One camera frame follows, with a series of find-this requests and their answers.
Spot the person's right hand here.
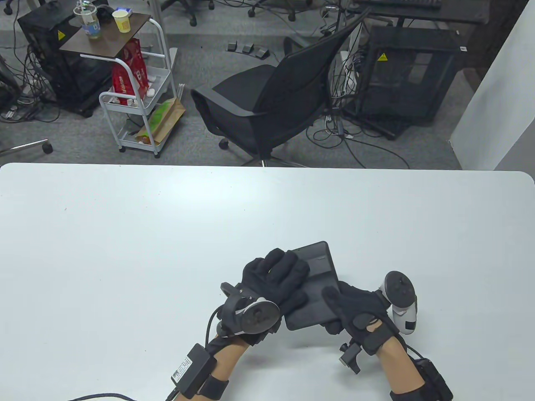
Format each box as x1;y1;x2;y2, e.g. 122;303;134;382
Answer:
322;281;403;355

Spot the person's left hand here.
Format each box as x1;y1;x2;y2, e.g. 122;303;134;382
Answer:
217;248;311;347

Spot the black calculator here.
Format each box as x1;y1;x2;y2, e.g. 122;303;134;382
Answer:
284;241;341;331

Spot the person's right forearm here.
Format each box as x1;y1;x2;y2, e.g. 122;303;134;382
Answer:
376;334;425;395

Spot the black forearm box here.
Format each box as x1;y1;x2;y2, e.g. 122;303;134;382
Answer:
414;358;454;401

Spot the black and white hand controller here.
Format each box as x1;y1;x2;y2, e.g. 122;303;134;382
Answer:
378;271;418;336
219;282;280;337

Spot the black box with white label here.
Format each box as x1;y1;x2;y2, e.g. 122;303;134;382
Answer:
171;343;218;398

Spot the black office chair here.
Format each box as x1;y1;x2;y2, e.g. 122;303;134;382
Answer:
190;8;370;168

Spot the brown and green paper bag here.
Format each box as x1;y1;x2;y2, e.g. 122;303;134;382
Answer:
135;97;186;145

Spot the white power strip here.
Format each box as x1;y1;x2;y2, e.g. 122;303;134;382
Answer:
341;50;360;92

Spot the black computer case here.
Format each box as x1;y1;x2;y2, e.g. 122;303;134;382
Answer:
17;4;113;117
343;26;460;126

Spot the red shopping bag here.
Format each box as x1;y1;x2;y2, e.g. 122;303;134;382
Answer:
111;38;149;106

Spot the white partition panel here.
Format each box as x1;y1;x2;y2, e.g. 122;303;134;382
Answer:
451;0;535;171

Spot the black chair base with casters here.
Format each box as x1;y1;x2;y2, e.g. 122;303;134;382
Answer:
247;0;314;21
161;0;216;26

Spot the silver chair leg with caster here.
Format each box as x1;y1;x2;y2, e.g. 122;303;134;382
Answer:
0;139;54;156

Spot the white cart with wooden top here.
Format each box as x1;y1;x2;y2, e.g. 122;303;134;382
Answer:
59;10;178;158

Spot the yellow paper cup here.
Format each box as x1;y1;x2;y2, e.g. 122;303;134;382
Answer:
112;10;131;33

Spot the black desk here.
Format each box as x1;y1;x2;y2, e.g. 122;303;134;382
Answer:
347;0;492;25

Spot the clear plastic cup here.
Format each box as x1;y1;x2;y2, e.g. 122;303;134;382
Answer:
74;2;102;39

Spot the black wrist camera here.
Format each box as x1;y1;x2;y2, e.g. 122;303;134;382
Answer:
339;342;362;375

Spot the black arm strap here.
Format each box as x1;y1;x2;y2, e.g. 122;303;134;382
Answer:
390;386;431;401
196;374;229;397

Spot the tangle of black floor cables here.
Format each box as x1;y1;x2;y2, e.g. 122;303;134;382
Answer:
307;54;412;170
0;42;63;124

